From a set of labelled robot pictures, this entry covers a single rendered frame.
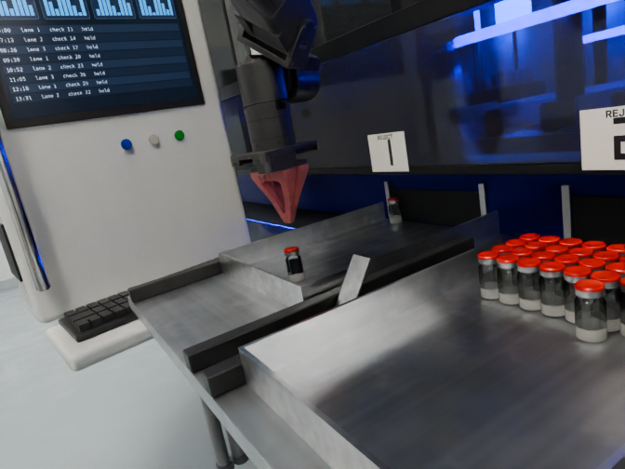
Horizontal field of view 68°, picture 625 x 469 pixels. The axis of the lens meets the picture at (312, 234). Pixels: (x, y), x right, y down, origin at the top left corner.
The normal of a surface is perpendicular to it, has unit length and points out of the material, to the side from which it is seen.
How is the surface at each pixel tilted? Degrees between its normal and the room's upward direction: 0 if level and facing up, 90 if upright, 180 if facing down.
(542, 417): 0
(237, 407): 0
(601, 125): 90
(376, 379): 0
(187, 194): 90
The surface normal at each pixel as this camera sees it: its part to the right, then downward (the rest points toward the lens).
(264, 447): -0.18, -0.96
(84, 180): 0.64, 0.07
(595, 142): -0.83, 0.27
